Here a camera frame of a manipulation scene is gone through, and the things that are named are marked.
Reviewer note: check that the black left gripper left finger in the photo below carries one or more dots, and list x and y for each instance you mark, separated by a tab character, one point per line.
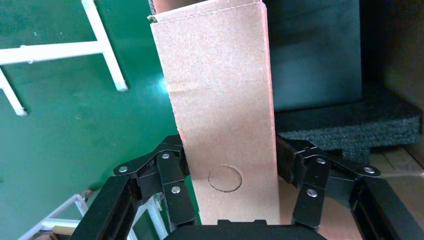
172	185

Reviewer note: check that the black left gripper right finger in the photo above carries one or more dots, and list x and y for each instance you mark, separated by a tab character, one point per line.
314	185

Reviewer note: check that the small cardboard box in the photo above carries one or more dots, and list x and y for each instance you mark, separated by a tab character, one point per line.
218	99

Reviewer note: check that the large open cardboard box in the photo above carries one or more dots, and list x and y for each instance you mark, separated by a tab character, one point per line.
397	49

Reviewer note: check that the thin white metal frame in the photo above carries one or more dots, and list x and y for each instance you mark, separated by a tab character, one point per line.
56	223

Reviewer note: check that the white table leg frame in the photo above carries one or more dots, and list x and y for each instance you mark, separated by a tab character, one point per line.
100	33

